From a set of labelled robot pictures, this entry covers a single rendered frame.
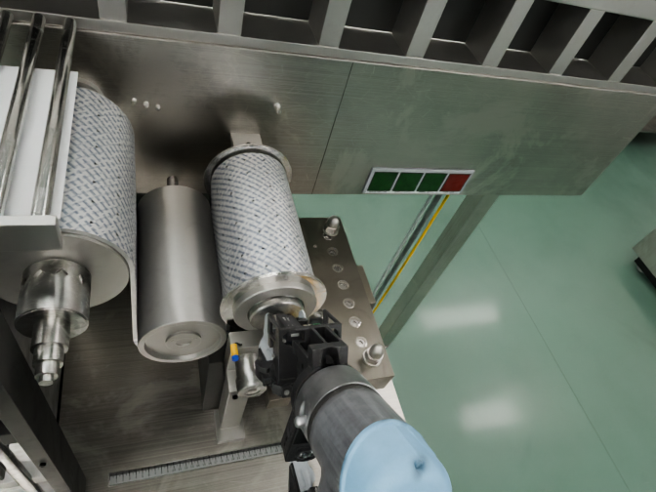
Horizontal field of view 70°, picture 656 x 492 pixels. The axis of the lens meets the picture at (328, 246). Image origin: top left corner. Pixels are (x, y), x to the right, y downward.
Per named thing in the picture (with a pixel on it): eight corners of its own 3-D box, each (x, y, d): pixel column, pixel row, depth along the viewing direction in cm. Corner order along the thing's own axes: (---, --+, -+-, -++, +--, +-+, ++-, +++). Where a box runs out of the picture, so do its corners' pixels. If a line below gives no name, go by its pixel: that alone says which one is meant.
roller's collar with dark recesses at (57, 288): (21, 344, 48) (6, 311, 43) (29, 295, 51) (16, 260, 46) (92, 338, 50) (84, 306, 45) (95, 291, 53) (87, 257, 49)
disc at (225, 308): (201, 327, 64) (253, 265, 56) (201, 323, 65) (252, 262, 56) (291, 335, 73) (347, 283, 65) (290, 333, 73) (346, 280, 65)
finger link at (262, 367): (282, 343, 60) (307, 371, 52) (282, 355, 60) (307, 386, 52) (247, 348, 58) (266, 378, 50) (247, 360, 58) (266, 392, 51)
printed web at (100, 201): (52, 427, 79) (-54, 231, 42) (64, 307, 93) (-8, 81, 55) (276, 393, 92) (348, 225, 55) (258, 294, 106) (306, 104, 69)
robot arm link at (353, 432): (342, 582, 30) (373, 459, 29) (294, 472, 40) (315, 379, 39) (443, 570, 33) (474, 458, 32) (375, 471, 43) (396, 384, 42)
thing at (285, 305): (309, 300, 62) (298, 328, 67) (306, 287, 63) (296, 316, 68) (253, 305, 59) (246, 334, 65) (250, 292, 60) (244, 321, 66)
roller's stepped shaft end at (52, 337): (29, 392, 43) (20, 378, 41) (37, 335, 47) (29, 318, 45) (67, 388, 45) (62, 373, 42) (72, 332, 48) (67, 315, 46)
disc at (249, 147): (188, 197, 79) (228, 133, 70) (188, 195, 79) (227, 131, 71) (265, 217, 87) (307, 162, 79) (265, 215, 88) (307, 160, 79)
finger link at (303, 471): (305, 412, 67) (330, 478, 62) (297, 427, 71) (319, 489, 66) (284, 419, 65) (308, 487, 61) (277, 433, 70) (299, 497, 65)
